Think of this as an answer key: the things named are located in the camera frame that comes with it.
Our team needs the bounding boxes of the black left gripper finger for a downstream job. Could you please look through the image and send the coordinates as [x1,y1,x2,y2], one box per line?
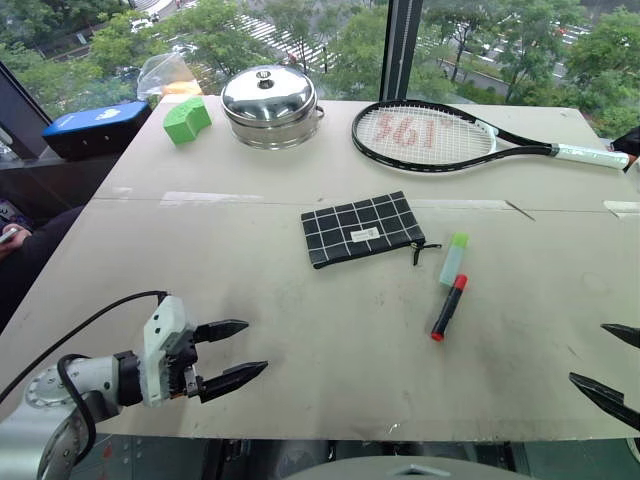
[193,319,250,345]
[198,360,269,404]

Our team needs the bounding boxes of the blue black box device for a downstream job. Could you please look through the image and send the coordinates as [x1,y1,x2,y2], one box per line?
[41,100,153,162]

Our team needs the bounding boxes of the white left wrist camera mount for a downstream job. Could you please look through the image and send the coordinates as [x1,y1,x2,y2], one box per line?
[139,295,197,408]

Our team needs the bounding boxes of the seated person in dark clothes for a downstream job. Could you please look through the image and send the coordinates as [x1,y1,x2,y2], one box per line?
[0,198,87,335]

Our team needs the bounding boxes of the black white tennis racket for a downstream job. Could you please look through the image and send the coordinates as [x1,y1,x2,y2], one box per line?
[351,100,632,177]

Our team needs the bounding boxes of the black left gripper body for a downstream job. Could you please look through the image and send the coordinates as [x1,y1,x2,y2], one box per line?
[166,328,206,401]

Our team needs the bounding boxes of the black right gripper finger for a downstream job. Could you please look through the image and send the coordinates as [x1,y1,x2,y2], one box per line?
[568,371,640,431]
[600,323,640,350]

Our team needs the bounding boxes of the green foam block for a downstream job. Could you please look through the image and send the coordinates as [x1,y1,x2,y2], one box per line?
[162,96,214,147]

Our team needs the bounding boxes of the black red-capped marker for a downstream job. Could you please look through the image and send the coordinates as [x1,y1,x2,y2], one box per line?
[430,273,469,343]

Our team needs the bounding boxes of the grey rounded robot torso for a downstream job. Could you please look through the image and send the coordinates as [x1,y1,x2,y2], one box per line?
[279,455,521,480]

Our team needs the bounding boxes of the dark window frame post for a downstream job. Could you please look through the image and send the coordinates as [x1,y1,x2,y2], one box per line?
[378,0,425,103]

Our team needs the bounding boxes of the clear plastic bag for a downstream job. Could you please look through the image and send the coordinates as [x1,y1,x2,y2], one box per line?
[136,53,203,102]

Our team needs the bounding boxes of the green capped glue stick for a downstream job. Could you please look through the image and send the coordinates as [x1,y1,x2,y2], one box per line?
[438,232,471,289]

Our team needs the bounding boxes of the stainless steel lidded pot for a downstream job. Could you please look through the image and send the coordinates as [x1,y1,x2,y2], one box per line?
[220,64,326,150]

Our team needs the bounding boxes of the black grid pencil pouch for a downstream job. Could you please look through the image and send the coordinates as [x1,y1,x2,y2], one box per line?
[300,190,443,270]

